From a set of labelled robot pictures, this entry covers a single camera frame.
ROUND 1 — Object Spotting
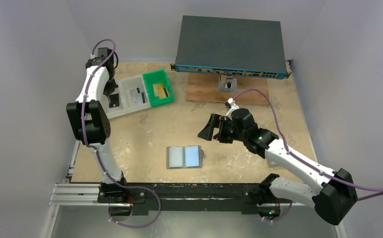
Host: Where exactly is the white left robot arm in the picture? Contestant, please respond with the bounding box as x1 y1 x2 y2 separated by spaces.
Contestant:
66 47 129 203

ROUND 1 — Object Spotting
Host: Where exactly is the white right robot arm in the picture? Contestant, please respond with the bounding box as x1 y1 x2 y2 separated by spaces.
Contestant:
198 108 358 226

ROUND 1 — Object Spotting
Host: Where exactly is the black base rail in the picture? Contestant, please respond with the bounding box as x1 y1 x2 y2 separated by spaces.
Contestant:
97 182 289 219

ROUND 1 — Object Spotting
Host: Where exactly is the green bin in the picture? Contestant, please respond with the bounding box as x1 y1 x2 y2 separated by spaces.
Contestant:
142 69 174 107

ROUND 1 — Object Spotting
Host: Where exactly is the white left bin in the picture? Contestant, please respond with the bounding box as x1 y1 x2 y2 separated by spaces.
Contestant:
106 84 131 119

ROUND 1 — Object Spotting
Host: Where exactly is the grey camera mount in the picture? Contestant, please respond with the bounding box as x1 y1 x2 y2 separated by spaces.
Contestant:
218 75 238 93

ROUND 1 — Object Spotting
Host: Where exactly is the grey leather card holder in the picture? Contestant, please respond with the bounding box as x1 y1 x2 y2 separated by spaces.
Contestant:
166 145 205 169

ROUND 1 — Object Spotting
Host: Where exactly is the brown wooden board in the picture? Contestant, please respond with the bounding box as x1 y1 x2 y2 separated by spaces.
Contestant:
186 73 269 103

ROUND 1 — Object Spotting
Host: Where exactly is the white middle bin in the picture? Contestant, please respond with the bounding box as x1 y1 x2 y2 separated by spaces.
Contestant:
117 74 151 113

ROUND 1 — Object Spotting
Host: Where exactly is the aluminium frame rail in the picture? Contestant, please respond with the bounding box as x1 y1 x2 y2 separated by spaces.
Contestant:
49 141 105 208

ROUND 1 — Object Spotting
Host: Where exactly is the black card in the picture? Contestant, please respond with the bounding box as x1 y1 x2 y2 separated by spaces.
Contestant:
109 93 120 108

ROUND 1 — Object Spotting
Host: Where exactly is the gold card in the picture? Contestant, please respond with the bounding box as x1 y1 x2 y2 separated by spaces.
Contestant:
153 83 166 99
158 87 169 99

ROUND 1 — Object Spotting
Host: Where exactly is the white bin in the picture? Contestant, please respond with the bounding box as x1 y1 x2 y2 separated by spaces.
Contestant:
117 74 151 113
106 84 131 119

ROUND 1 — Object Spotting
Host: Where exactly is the grey network switch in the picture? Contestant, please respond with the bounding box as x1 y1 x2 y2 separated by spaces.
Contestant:
170 15 291 79

